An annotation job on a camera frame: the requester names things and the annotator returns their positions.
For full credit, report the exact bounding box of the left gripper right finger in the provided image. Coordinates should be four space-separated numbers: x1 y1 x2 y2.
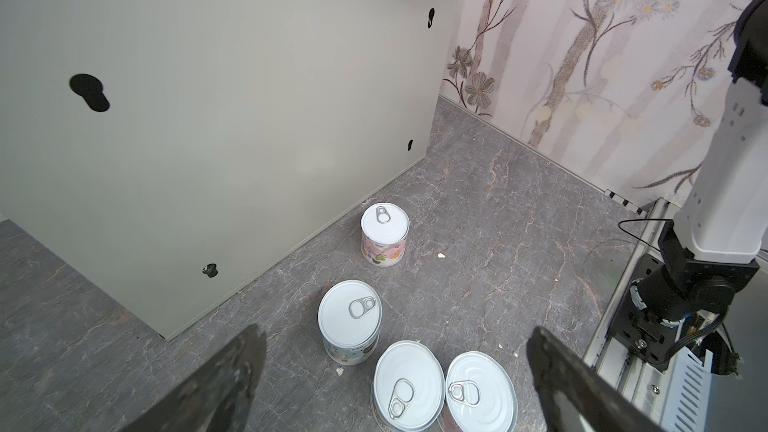
526 326 660 431

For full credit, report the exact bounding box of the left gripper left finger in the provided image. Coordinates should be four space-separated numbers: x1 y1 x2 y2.
124 324 267 431

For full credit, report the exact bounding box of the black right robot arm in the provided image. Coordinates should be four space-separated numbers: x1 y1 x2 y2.
629 0 767 322

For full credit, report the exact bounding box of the purple label can front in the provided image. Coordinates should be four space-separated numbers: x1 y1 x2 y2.
445 351 518 432

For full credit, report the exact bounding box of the blue label can upper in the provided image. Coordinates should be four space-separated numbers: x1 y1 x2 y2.
318 280 383 366

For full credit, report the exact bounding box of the blue label can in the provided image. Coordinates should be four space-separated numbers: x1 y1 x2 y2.
318 280 383 366
371 340 445 431

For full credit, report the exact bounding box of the blue label can lower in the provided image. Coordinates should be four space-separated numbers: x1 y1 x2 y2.
371 340 445 431

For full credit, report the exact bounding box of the pink label can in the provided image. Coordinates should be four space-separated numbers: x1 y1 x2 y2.
360 203 410 267

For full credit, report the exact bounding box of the grey metal cabinet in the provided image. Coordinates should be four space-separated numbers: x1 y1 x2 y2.
1 0 459 339

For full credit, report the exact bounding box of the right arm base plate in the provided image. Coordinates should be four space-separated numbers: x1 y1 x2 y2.
605 251 739 376

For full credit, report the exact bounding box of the white slotted cable duct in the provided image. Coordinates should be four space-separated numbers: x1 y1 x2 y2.
660 348 713 432

